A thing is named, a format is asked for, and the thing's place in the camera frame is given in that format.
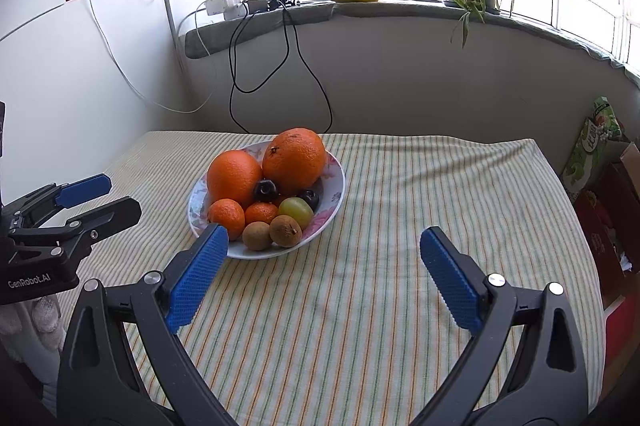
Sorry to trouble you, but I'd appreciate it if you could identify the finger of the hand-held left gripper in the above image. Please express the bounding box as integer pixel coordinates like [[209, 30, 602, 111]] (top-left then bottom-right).
[[0, 173, 112, 229], [7, 196, 143, 259]]

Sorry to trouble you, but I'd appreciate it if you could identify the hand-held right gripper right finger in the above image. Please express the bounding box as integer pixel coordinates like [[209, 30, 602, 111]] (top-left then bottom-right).
[[410, 226, 590, 426]]

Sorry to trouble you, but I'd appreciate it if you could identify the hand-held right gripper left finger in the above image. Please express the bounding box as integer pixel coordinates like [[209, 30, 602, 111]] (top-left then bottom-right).
[[56, 222, 236, 426]]

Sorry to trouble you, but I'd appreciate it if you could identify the small mandarin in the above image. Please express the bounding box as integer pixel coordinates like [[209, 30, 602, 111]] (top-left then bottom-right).
[[207, 198, 246, 241], [244, 202, 279, 227]]

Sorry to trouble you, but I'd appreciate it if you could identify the brown kiwi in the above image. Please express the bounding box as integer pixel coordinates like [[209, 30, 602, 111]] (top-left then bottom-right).
[[242, 222, 273, 251], [269, 215, 303, 248]]

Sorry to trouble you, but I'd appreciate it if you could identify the round large orange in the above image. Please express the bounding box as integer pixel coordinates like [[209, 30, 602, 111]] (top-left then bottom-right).
[[207, 150, 264, 209]]

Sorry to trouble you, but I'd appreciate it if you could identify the green plum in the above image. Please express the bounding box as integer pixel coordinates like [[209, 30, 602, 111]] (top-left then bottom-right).
[[278, 198, 314, 229]]

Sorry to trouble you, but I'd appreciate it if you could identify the floral white plate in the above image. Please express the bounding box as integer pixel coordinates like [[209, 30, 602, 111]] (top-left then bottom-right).
[[188, 142, 346, 261]]

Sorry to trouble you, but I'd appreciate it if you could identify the oval large orange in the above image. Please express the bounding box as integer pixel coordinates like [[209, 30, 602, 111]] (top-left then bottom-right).
[[262, 127, 328, 197]]

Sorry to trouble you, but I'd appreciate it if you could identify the person's left hand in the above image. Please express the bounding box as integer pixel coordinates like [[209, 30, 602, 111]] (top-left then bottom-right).
[[0, 293, 68, 357]]

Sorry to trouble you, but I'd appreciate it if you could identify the striped table cloth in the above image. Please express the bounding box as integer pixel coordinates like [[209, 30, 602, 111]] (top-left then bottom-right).
[[50, 131, 608, 426]]

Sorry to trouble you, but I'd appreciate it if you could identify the white cabinet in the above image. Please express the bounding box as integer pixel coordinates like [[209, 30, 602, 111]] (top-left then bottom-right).
[[0, 0, 201, 217]]

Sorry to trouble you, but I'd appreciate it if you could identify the red box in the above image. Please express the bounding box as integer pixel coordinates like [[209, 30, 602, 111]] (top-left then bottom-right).
[[572, 163, 640, 307]]

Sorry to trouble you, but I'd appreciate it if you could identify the green packaging bag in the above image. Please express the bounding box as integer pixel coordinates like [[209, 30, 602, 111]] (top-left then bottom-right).
[[562, 96, 628, 202]]

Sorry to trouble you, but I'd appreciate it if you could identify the cardboard box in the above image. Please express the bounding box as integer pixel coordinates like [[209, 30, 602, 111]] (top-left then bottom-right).
[[607, 141, 640, 207]]

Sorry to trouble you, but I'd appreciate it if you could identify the white power strip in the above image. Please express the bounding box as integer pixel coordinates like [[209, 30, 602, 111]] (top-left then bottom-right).
[[202, 0, 247, 19]]

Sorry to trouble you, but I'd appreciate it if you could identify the grey windowsill cloth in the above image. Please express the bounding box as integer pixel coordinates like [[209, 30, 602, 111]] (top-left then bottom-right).
[[184, 0, 640, 87]]

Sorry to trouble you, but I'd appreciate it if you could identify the black cable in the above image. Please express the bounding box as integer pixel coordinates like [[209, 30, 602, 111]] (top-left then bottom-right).
[[229, 3, 333, 134]]

